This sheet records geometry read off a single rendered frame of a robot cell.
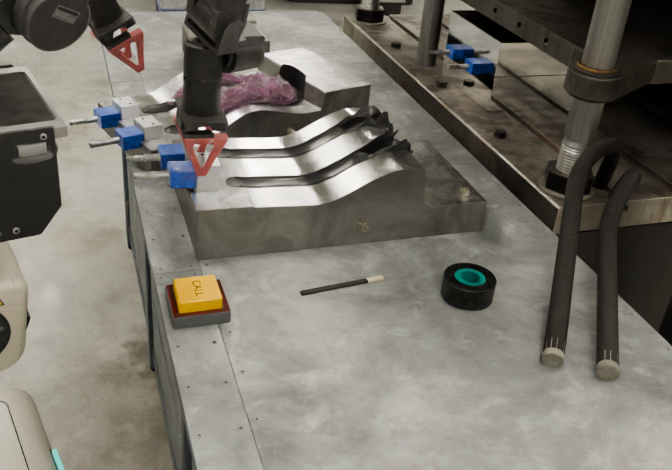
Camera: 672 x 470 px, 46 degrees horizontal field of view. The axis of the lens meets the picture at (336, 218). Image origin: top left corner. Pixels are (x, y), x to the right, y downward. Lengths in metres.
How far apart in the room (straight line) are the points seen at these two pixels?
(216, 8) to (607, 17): 0.73
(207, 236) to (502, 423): 0.52
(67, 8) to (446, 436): 0.66
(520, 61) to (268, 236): 0.93
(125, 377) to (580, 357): 1.41
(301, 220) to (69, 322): 1.33
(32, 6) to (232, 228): 0.49
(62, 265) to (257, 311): 1.64
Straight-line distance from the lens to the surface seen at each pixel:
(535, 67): 2.00
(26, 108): 1.19
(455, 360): 1.11
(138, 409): 2.17
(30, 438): 1.74
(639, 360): 1.21
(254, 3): 4.77
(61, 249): 2.82
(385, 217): 1.31
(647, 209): 1.72
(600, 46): 1.53
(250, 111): 1.55
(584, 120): 1.58
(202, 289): 1.13
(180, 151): 1.36
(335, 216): 1.28
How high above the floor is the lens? 1.49
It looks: 30 degrees down
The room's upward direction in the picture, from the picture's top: 5 degrees clockwise
